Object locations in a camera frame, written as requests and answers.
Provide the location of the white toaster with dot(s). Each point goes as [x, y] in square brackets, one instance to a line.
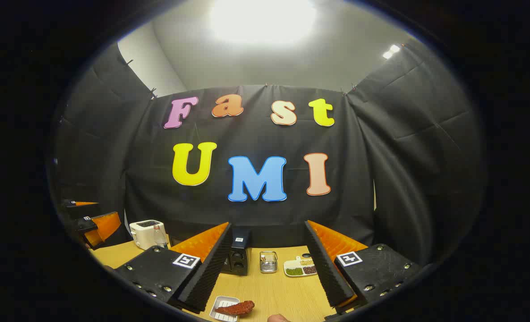
[143, 235]

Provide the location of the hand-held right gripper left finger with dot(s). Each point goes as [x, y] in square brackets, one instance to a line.
[211, 268]

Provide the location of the clear plastic water bottle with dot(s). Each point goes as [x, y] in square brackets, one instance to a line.
[160, 241]

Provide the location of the small ceiling light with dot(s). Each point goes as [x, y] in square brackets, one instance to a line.
[391, 51]

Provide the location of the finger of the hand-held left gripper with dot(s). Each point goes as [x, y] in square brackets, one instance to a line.
[81, 211]
[108, 226]

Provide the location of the large ceiling light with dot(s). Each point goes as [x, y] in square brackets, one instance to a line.
[262, 20]

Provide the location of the black electric oven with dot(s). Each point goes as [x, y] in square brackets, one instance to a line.
[240, 261]

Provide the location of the red-brown meat piece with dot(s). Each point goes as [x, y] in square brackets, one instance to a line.
[238, 307]

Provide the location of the small white ribbed tray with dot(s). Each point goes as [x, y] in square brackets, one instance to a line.
[222, 316]

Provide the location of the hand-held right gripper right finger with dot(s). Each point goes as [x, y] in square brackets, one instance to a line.
[327, 268]

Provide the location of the white divided bean plate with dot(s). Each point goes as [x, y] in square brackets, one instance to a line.
[297, 270]

